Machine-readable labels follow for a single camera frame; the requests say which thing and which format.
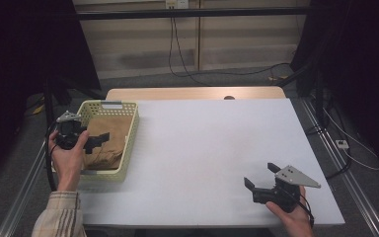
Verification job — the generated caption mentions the left hand-held gripper black cable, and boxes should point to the left hand-held gripper black cable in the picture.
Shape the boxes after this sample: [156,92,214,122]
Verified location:
[43,120,61,193]

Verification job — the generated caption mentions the black horizontal metal bar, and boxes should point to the black horizontal metal bar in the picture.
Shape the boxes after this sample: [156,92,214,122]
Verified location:
[75,6,311,21]

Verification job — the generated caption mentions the right hand-held gripper black cable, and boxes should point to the right hand-held gripper black cable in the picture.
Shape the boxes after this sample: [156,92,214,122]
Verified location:
[295,194,316,229]

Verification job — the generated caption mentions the white floor cable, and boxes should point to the white floor cable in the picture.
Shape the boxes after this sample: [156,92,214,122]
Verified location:
[322,108,379,172]

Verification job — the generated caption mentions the white table cover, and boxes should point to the white table cover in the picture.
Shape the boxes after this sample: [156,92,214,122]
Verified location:
[77,98,346,229]

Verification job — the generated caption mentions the light wooden table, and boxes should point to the light wooden table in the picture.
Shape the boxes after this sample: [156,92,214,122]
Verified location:
[105,86,287,102]

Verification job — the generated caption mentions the black power cable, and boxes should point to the black power cable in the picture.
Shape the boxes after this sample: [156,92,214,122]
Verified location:
[172,16,292,78]
[167,16,211,87]

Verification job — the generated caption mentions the metal floor rail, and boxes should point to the metal floor rail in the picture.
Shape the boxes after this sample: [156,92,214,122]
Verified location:
[0,122,62,237]
[300,98,379,237]

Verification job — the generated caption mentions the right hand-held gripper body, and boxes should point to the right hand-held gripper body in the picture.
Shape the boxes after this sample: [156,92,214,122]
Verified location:
[252,164,323,213]

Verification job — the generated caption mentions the black floor cable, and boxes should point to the black floor cable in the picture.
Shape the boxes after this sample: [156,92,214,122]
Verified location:
[304,95,353,181]

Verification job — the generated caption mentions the person's left hand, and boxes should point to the person's left hand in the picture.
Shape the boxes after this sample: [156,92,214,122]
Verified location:
[47,129,90,193]

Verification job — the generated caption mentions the white power strip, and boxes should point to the white power strip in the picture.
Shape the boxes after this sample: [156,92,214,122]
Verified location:
[334,138,350,150]

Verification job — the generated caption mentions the black metal stand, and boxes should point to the black metal stand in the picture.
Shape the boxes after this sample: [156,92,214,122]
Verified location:
[41,76,107,138]
[275,61,331,130]

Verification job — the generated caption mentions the brown pants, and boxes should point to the brown pants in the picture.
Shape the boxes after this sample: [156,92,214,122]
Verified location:
[83,115,134,172]

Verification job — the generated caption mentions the white wall socket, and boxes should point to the white wall socket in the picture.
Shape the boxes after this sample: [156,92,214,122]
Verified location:
[165,0,190,10]

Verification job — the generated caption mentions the pale yellow plastic basket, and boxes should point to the pale yellow plastic basket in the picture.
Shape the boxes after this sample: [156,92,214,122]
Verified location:
[50,99,141,184]

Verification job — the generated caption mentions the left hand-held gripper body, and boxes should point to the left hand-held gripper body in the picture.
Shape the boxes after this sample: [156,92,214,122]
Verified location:
[54,111,88,151]

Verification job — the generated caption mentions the black curtain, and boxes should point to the black curtain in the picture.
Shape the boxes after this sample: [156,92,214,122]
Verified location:
[290,0,379,181]
[0,0,102,190]

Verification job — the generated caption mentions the person's right hand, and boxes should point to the person's right hand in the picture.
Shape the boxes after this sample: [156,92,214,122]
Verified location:
[265,185,316,237]

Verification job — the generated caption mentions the hand-held gripper black cable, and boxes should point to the hand-held gripper black cable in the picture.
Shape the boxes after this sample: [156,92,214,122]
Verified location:
[295,194,316,229]
[43,120,61,193]

